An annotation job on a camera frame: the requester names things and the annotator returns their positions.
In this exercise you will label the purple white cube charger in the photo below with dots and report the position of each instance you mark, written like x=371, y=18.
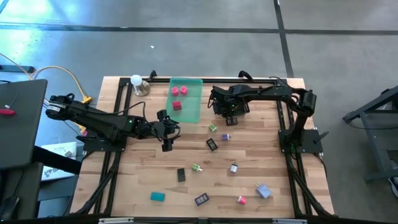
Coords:
x=224, y=137

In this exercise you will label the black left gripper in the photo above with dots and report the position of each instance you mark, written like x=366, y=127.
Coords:
x=157, y=130

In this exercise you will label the green translucent plastic tray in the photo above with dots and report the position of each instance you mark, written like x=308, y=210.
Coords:
x=189, y=109

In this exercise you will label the grey metal bracket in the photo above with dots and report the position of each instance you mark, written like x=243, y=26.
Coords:
x=115, y=220
x=289, y=221

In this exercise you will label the black low furniture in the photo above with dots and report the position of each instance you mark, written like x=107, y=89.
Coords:
x=18, y=186

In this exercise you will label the white light bulb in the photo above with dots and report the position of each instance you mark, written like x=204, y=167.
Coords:
x=141, y=88

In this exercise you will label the black metal cart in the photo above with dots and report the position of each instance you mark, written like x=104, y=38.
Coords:
x=370, y=133

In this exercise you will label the pink cube charger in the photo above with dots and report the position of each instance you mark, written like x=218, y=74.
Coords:
x=174, y=91
x=183, y=90

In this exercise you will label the lavender plug charger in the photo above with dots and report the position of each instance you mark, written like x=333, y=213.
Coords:
x=264, y=191

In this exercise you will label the pink white plug charger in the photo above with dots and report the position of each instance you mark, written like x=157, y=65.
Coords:
x=242, y=200

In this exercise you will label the red cube charger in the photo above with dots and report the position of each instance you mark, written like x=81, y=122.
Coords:
x=176, y=105

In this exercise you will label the black desk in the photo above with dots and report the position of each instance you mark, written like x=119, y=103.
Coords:
x=21, y=133

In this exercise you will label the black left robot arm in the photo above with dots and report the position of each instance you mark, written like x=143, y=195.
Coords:
x=93, y=119

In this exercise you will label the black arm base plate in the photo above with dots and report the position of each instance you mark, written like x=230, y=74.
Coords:
x=311, y=144
x=93, y=145

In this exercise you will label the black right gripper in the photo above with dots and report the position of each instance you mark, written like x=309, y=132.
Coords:
x=230, y=105

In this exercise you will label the person's shoe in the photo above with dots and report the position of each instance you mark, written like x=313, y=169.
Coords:
x=395, y=196

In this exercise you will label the teal rectangular box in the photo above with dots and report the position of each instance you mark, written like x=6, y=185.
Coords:
x=157, y=196

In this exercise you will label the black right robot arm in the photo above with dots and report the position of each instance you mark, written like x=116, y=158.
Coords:
x=270, y=91

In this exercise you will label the green white cube charger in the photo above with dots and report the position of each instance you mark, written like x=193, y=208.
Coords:
x=212, y=127
x=195, y=168

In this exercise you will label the white cardboard box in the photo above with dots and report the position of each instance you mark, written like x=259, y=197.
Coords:
x=57, y=147

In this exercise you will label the black metal table frame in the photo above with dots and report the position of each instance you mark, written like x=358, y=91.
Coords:
x=161, y=80

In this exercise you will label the black flat floor bar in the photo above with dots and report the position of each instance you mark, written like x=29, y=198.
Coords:
x=15, y=69

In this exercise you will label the dark violet display module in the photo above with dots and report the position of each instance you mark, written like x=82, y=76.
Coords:
x=201, y=199

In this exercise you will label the black display meter module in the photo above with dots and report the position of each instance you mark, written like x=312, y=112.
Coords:
x=211, y=144

